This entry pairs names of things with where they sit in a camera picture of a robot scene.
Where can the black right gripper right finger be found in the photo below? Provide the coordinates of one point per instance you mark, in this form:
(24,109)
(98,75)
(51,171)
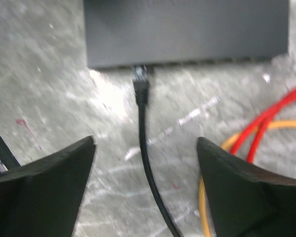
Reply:
(246,200)

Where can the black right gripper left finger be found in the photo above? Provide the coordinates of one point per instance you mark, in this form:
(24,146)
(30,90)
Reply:
(43,198)

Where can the black network switch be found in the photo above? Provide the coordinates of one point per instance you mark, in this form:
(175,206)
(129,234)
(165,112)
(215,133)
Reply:
(131,32)

